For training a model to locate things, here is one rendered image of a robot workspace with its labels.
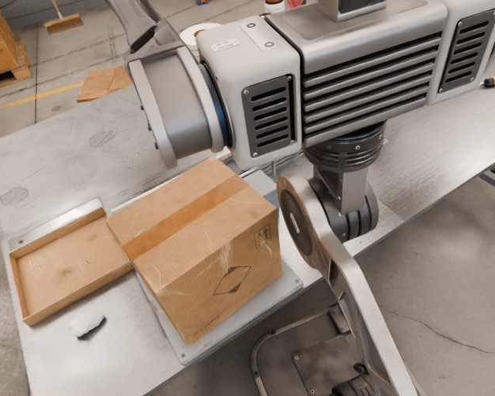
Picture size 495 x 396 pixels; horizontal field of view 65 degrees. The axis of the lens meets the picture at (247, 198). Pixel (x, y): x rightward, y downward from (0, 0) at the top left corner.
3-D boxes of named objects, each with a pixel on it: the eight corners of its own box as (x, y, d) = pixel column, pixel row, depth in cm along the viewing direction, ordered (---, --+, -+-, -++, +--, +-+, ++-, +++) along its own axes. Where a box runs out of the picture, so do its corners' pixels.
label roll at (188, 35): (240, 60, 174) (235, 27, 163) (210, 81, 165) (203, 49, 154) (208, 49, 184) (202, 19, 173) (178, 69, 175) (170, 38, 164)
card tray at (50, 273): (106, 214, 127) (101, 206, 124) (133, 269, 111) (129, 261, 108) (14, 260, 119) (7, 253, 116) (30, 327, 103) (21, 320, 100)
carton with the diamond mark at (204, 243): (230, 221, 116) (214, 154, 96) (284, 273, 102) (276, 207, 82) (142, 281, 106) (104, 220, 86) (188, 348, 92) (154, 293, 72)
